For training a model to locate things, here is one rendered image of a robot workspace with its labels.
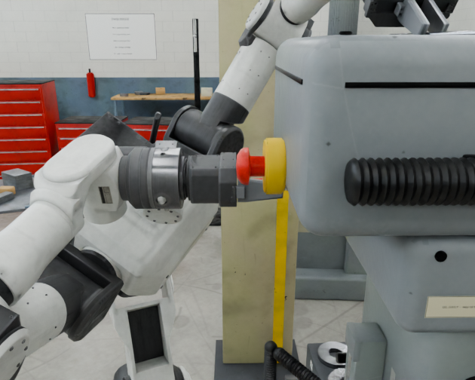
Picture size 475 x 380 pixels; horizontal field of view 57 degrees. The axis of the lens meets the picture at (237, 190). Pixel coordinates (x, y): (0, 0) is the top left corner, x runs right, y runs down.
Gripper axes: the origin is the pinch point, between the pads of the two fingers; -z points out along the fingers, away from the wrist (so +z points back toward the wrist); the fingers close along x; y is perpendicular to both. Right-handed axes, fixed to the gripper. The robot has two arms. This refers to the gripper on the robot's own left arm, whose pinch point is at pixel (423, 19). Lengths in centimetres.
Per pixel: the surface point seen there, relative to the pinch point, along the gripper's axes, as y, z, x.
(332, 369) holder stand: -82, -17, -4
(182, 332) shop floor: -265, 76, 26
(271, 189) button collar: -7.8, -20.8, 23.4
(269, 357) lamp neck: -20.3, -33.3, 24.4
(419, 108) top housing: 6.7, -26.4, 15.8
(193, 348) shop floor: -256, 61, 21
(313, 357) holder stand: -85, -12, -1
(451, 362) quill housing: -15.9, -37.5, 7.6
